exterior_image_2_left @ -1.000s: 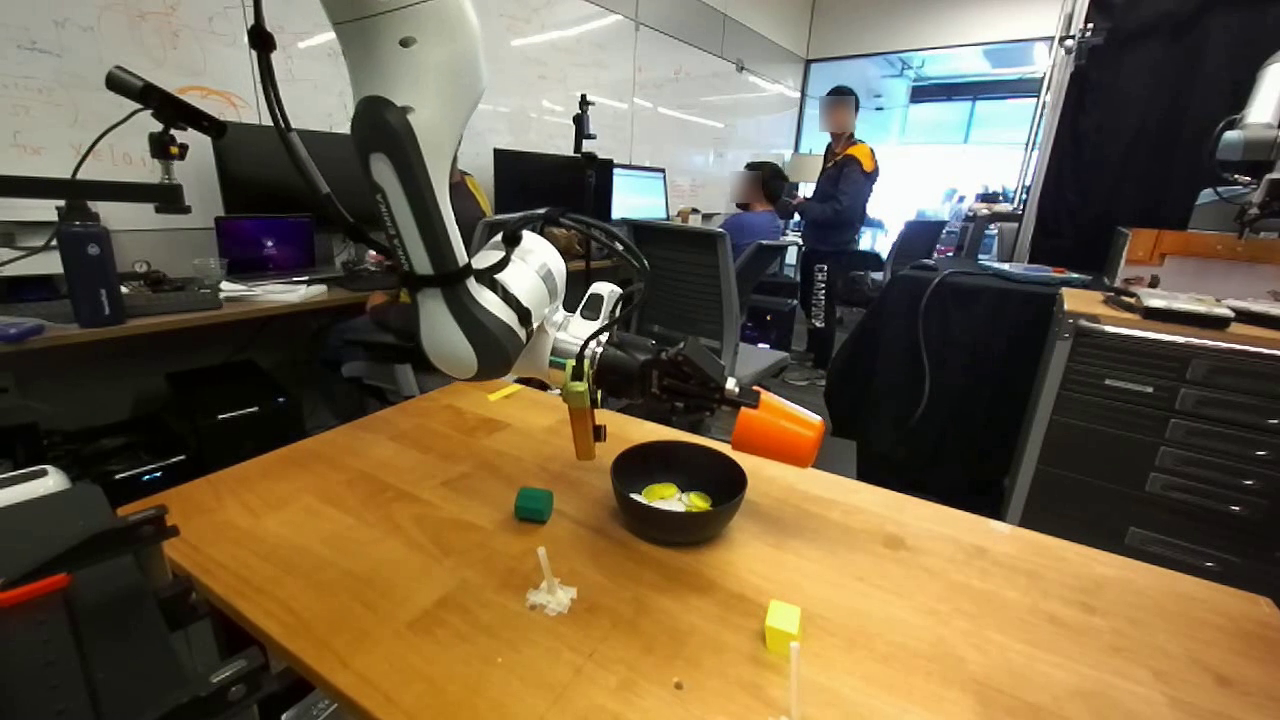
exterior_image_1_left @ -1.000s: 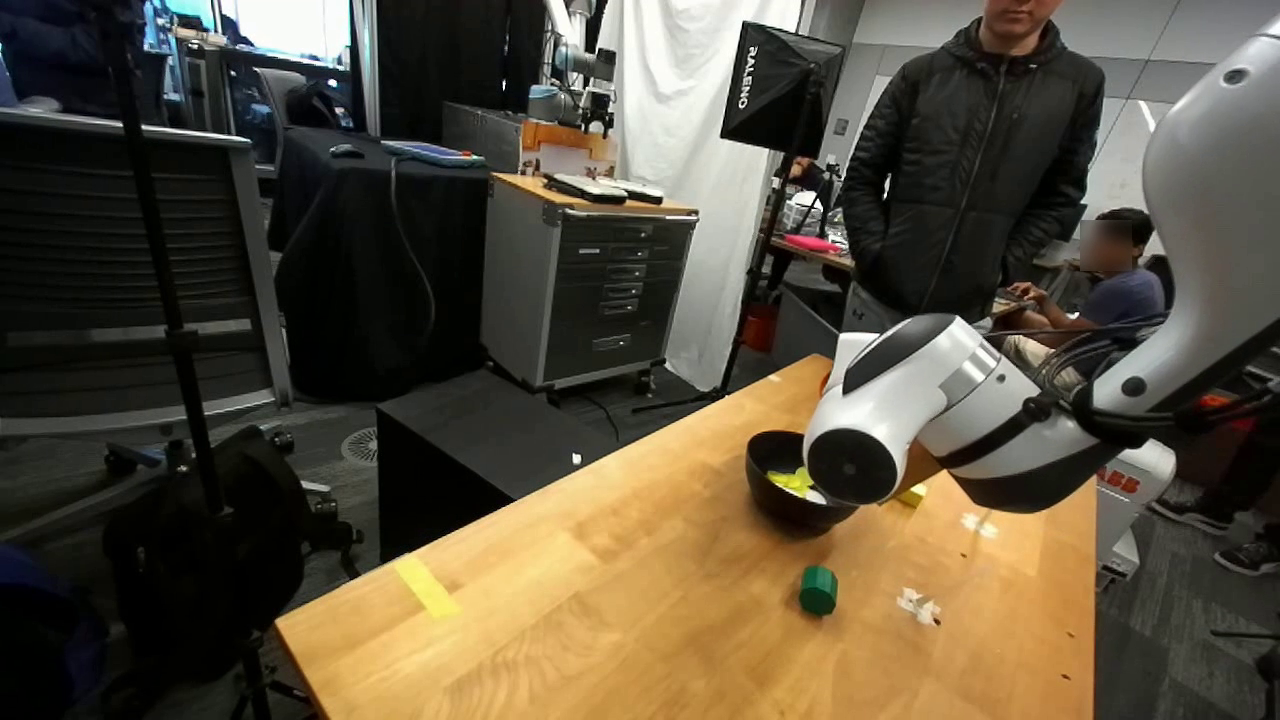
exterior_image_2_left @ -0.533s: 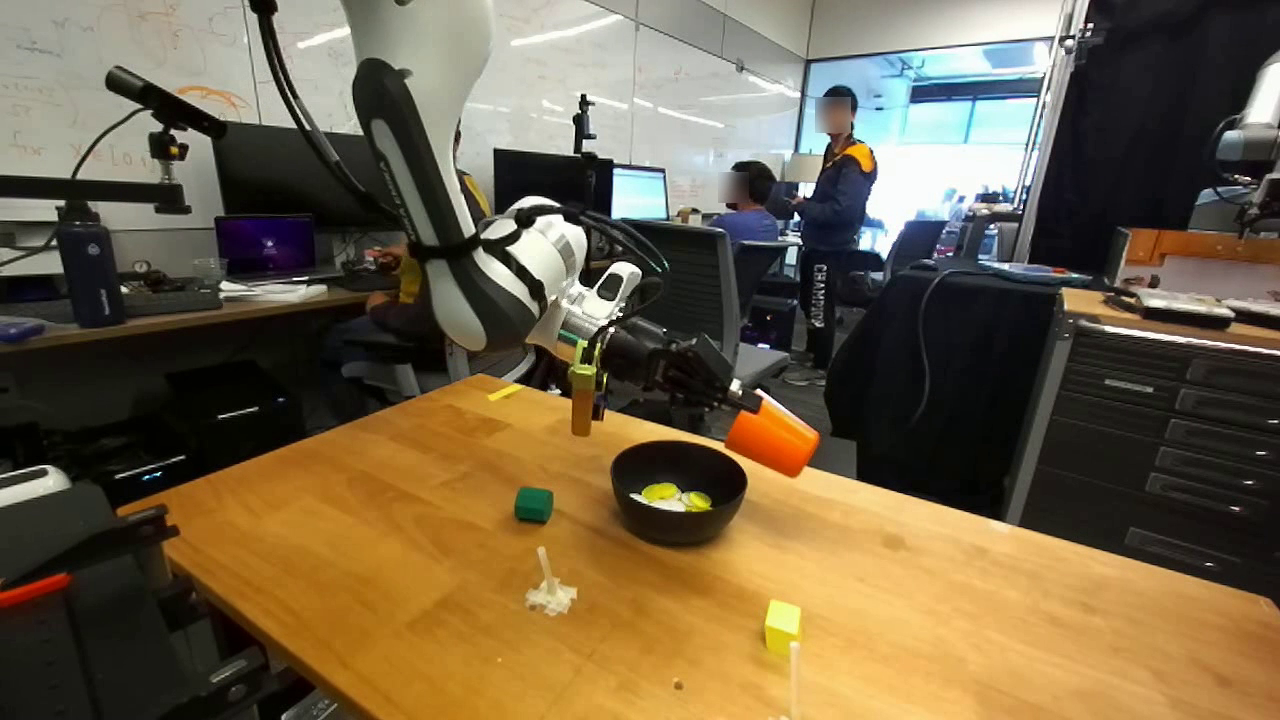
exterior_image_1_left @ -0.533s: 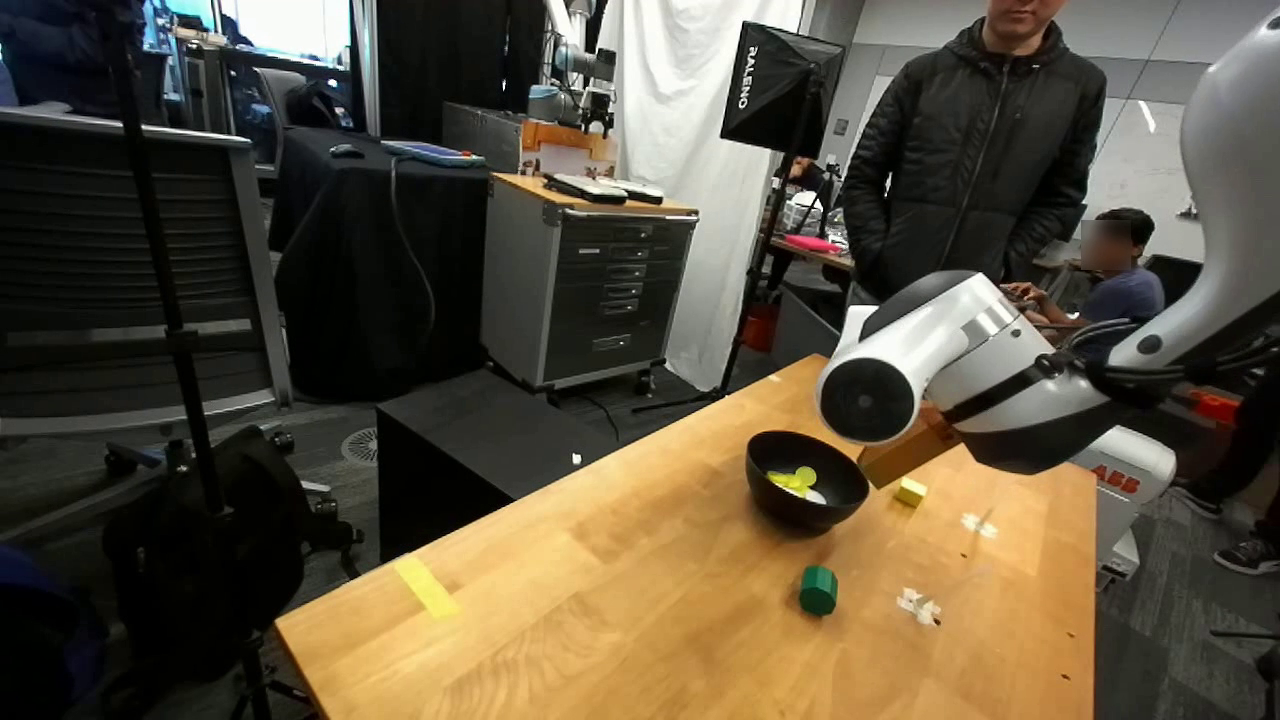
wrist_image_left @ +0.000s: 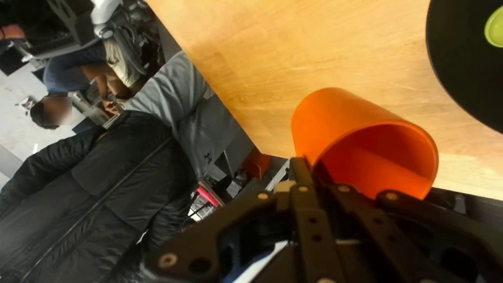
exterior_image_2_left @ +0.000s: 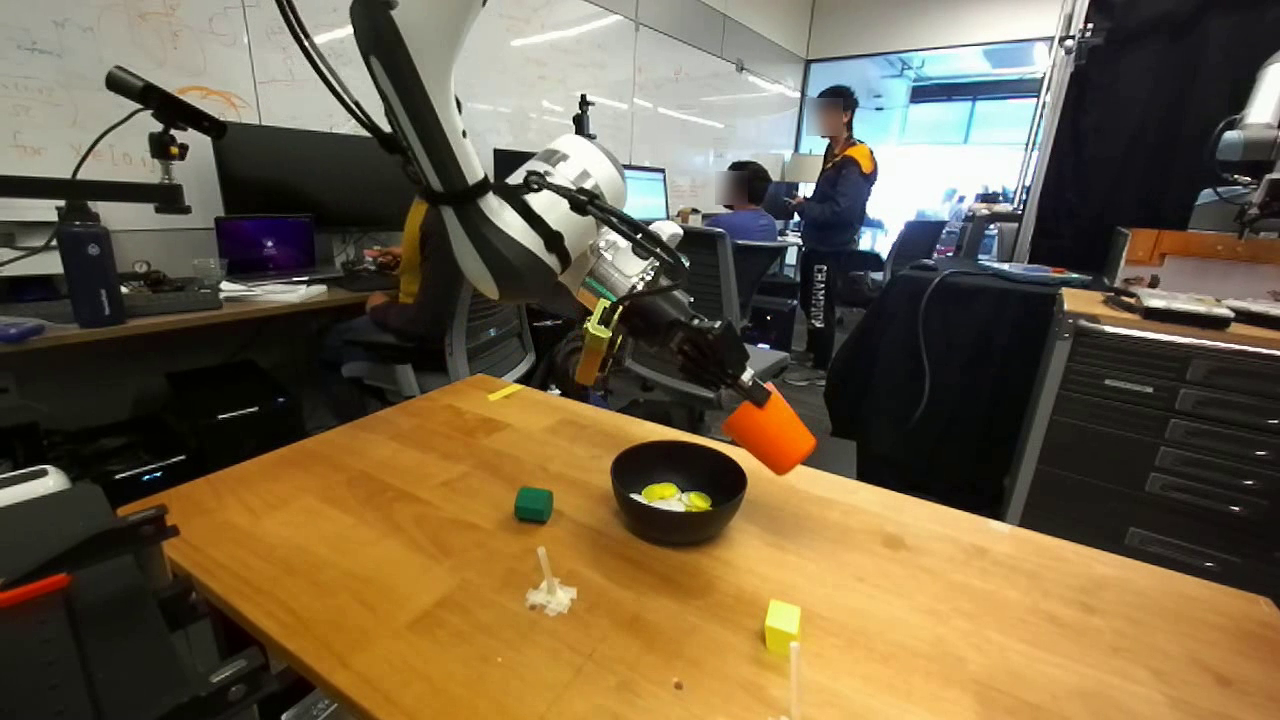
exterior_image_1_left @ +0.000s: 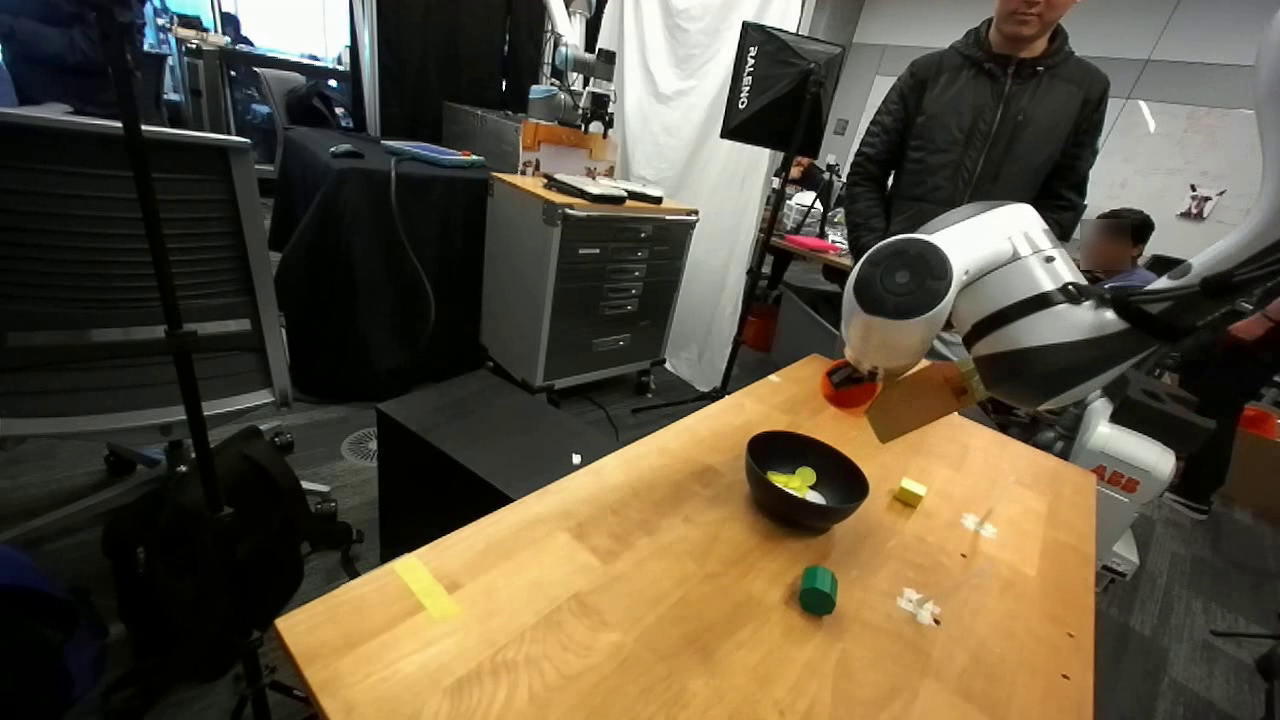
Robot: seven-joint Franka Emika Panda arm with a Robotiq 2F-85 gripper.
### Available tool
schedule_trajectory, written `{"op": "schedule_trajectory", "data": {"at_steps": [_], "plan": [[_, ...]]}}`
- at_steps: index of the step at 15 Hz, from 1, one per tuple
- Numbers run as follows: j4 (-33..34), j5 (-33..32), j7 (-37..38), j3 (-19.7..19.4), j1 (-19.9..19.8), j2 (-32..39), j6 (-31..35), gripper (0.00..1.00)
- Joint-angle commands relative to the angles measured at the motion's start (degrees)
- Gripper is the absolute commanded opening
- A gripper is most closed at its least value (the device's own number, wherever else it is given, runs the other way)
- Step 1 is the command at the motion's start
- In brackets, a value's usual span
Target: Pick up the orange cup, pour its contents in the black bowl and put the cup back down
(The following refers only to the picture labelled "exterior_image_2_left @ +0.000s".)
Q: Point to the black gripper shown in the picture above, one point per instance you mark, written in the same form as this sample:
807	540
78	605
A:
687	350

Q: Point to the orange plastic cup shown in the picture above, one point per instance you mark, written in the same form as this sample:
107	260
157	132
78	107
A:
773	433

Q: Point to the yellow white toy food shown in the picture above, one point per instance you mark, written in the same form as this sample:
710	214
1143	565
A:
673	496

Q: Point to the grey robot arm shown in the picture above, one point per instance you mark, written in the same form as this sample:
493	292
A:
1254	132

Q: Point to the black bowl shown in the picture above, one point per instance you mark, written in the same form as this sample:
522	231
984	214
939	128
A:
682	524

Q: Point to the black office chair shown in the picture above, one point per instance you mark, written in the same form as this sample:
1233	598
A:
726	273

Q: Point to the person in blue shirt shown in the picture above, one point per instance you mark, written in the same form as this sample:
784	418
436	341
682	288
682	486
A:
746	211

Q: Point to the black cloth covered table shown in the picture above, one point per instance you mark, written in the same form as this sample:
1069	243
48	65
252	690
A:
963	385

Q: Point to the person in navy yellow jacket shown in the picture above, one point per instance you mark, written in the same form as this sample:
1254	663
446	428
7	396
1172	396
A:
833	184

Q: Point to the monitor with bright screen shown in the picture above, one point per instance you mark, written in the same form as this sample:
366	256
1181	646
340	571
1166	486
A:
646	194

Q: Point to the yellow block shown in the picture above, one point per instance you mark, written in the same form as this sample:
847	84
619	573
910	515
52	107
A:
781	625

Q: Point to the green block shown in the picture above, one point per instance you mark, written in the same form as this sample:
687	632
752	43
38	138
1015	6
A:
535	504

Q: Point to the yellow tape strip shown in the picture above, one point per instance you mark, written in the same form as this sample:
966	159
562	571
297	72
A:
506	394

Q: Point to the thin stick with white tape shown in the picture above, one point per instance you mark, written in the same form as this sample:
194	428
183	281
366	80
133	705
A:
550	598

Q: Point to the person in yellow shirt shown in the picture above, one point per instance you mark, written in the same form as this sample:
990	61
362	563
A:
406	255

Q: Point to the grey drawer cabinet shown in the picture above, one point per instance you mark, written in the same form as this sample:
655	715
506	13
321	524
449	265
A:
1161	424

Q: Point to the black white remote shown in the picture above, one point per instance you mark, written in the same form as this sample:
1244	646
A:
1181	307
1257	308

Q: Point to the wooden box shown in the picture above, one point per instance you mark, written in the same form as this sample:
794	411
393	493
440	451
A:
1185	260

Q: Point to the black curtain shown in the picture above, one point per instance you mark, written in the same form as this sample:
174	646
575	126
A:
1145	122

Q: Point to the black monitor back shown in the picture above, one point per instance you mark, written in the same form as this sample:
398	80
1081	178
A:
314	174

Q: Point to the laptop with purple screen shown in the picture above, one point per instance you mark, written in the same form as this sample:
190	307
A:
265	243

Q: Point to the long wooden desk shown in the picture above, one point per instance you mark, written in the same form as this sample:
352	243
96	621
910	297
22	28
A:
174	316

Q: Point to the dark spray bottle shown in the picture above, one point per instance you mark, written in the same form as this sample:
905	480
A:
91	265

